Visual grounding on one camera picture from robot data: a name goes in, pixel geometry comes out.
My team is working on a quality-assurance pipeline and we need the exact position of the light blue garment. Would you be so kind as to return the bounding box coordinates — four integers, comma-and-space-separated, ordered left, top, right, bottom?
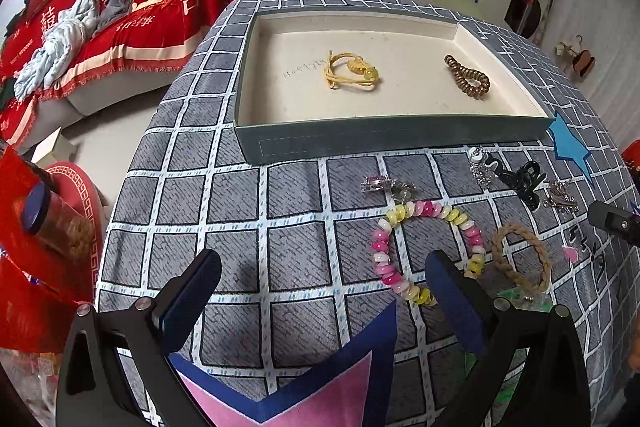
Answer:
14, 0, 101, 100

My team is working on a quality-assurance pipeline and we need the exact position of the brown wooden ornament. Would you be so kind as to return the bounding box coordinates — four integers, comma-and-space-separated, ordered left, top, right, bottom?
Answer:
555, 36, 596, 80

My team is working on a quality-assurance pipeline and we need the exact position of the silver rhinestone hair clip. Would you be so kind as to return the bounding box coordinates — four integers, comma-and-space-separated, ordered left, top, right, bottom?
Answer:
467, 147, 497, 190

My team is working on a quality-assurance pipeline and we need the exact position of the red round patterned box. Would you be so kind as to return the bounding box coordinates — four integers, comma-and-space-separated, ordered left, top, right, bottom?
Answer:
45, 162, 108, 233

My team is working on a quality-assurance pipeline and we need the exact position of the dark green cloth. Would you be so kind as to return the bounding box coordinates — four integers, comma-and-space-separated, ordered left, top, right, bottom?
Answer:
0, 77, 21, 112

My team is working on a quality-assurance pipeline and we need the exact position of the beige braided hair tie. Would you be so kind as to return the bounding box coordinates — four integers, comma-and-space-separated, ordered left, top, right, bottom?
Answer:
491, 222, 553, 295

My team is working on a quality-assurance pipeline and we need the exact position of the red gift bag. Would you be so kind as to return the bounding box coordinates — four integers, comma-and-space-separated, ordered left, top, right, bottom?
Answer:
0, 147, 106, 353

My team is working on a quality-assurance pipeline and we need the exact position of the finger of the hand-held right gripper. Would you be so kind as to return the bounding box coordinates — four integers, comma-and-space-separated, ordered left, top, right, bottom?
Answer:
587, 202, 640, 249

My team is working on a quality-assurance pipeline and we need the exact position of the black claw hair clip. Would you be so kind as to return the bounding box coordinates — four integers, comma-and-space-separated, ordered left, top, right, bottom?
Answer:
492, 161, 547, 210

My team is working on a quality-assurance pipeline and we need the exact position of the silver star hair clip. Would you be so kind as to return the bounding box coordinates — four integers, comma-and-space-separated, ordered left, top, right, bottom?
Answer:
542, 181, 580, 212

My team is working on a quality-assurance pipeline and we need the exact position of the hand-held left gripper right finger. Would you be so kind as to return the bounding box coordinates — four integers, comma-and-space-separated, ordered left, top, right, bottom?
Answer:
425, 249, 593, 427

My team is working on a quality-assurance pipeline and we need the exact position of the round dark red decoration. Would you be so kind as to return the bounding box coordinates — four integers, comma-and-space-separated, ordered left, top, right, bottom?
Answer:
505, 0, 543, 40

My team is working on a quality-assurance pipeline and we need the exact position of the pink silver clip charm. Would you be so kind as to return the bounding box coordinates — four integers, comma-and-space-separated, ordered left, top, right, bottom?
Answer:
361, 175, 417, 202

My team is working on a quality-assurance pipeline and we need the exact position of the grey garment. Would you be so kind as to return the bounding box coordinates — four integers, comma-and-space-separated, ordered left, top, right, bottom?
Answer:
92, 0, 136, 32

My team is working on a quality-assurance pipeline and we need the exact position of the jar with blue lid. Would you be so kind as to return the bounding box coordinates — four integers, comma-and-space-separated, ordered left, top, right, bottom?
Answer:
20, 182, 96, 268

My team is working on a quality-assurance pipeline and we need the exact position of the grey shallow tray box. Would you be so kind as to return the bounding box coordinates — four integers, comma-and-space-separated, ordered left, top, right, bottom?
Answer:
234, 0, 557, 165

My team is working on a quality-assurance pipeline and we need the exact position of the pale green sofa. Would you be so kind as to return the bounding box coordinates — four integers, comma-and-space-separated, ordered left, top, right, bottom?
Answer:
30, 32, 211, 142

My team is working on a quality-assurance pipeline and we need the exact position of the brown spiral hair tie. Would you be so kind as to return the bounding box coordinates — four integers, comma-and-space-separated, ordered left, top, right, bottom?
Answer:
444, 54, 491, 98

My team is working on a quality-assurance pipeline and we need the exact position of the green translucent bracelet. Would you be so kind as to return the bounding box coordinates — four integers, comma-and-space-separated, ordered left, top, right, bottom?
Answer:
462, 286, 555, 427

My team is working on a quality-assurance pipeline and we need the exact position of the yellow hair tie with charm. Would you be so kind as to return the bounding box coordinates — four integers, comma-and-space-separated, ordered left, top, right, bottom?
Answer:
321, 50, 379, 91

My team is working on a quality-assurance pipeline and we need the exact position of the pink yellow spiral hair tie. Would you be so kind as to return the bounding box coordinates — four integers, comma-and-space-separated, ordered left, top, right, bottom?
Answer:
369, 200, 486, 307

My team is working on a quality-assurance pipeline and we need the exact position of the grey checked tablecloth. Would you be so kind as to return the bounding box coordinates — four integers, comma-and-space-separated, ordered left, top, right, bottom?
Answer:
95, 0, 640, 427

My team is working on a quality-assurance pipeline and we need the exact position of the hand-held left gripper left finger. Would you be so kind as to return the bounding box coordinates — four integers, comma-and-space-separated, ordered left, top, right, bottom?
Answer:
55, 248, 223, 427

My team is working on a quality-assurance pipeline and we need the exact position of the small white box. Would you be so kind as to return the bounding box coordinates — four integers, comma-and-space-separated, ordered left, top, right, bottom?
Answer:
30, 129, 78, 164

